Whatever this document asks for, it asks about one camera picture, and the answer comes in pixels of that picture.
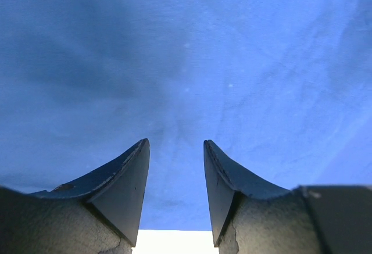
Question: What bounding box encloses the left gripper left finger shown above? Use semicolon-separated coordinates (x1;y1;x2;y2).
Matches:
1;139;150;253

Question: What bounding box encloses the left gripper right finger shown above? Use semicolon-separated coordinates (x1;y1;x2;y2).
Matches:
203;140;371;253

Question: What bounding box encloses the blue surgical wrap cloth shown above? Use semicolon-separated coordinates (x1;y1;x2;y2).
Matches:
1;0;371;230

